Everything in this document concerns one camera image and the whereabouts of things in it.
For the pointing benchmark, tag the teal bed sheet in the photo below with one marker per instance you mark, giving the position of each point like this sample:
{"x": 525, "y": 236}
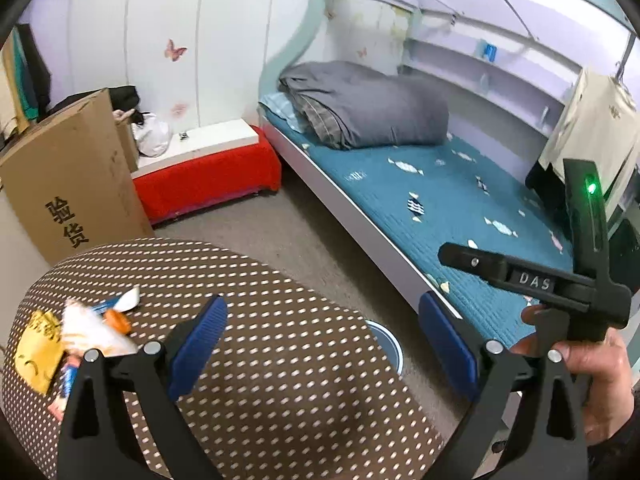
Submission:
{"x": 450, "y": 210}

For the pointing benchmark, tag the faded pink butterfly sticker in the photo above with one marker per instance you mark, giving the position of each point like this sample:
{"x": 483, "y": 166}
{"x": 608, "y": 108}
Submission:
{"x": 179, "y": 109}

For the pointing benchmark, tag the red step platform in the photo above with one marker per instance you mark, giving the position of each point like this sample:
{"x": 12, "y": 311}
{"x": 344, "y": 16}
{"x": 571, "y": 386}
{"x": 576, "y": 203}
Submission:
{"x": 210, "y": 175}

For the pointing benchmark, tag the person's right hand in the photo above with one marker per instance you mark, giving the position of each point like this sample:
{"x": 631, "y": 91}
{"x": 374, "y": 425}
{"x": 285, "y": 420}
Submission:
{"x": 597, "y": 390}

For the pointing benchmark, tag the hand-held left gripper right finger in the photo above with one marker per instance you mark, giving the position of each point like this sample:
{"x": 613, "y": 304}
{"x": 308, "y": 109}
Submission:
{"x": 447, "y": 345}

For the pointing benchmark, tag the metal trash bin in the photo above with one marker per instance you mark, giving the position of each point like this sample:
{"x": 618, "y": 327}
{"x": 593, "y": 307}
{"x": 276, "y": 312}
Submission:
{"x": 387, "y": 347}

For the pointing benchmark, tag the yellow snack packet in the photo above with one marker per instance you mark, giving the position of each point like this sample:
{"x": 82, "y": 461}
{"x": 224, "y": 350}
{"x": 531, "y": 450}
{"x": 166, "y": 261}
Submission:
{"x": 37, "y": 355}

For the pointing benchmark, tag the grey duvet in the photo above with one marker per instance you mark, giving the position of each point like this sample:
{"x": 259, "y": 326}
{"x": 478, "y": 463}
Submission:
{"x": 370, "y": 105}

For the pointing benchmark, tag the cream hanging shirt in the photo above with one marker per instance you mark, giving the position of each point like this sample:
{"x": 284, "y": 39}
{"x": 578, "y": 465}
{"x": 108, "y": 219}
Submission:
{"x": 590, "y": 120}

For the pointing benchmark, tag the black cloth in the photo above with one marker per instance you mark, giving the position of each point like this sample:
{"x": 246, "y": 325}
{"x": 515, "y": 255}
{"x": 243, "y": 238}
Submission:
{"x": 100, "y": 96}

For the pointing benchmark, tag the teal bunk bed frame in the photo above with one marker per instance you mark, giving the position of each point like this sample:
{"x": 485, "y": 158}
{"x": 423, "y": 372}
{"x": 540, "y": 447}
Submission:
{"x": 320, "y": 195}

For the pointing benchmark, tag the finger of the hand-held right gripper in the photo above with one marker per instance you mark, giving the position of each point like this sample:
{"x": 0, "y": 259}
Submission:
{"x": 472, "y": 262}

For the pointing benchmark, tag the brown polka dot table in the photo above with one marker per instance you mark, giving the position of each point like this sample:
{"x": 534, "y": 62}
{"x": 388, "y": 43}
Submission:
{"x": 280, "y": 385}

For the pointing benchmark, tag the pink blue snack wrapper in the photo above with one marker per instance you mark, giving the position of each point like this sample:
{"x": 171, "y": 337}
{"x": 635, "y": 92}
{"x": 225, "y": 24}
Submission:
{"x": 67, "y": 385}

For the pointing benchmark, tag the person's right forearm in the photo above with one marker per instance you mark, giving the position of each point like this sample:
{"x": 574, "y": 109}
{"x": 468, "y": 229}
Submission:
{"x": 617, "y": 455}

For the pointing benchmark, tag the orange snack wrapper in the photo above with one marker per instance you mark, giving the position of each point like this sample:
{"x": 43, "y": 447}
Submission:
{"x": 119, "y": 322}

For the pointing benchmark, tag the clear plastic bag yellow print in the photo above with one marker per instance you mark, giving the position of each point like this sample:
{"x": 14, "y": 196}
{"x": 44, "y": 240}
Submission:
{"x": 92, "y": 332}

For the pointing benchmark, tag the dark hanging jacket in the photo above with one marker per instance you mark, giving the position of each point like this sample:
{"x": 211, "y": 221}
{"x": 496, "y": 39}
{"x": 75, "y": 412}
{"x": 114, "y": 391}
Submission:
{"x": 35, "y": 65}

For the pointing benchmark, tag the green hanging garment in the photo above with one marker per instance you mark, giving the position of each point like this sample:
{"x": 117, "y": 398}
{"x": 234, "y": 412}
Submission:
{"x": 22, "y": 80}

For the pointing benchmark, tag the white wardrobe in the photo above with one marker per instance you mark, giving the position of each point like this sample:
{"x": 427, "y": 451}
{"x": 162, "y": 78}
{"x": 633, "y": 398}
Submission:
{"x": 150, "y": 20}

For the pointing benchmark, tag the white plastic bag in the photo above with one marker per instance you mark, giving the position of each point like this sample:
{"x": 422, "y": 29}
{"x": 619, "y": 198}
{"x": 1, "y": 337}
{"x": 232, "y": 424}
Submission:
{"x": 150, "y": 137}

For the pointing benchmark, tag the large cardboard box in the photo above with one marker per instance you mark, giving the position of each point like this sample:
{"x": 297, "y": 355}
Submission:
{"x": 70, "y": 180}

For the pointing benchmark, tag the blue plaid pillow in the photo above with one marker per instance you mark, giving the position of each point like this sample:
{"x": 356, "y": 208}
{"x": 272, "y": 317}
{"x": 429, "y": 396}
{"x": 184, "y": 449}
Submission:
{"x": 280, "y": 107}

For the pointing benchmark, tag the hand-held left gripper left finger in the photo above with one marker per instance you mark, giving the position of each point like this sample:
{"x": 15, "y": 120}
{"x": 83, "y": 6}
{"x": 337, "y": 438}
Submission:
{"x": 197, "y": 345}

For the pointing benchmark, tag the small pale snack packet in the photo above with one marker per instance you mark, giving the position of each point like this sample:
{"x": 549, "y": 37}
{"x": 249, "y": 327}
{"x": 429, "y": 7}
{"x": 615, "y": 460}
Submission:
{"x": 122, "y": 302}

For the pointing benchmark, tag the small blue card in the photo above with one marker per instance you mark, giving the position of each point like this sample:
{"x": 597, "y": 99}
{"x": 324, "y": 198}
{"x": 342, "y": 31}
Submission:
{"x": 489, "y": 51}

